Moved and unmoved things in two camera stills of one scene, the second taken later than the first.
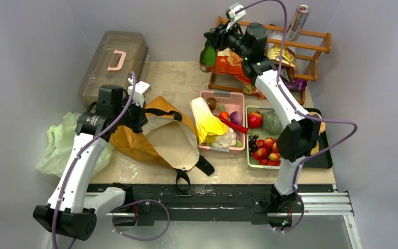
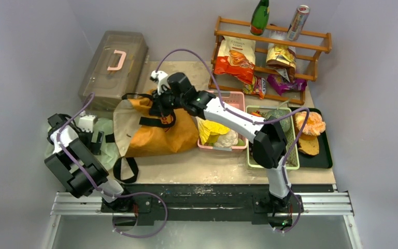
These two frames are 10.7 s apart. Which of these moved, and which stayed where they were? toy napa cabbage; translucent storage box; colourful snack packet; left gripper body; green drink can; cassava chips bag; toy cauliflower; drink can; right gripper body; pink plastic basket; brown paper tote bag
Moved: green drink can; right gripper body; left gripper body; brown paper tote bag
Stayed: pink plastic basket; cassava chips bag; toy napa cabbage; translucent storage box; toy cauliflower; drink can; colourful snack packet
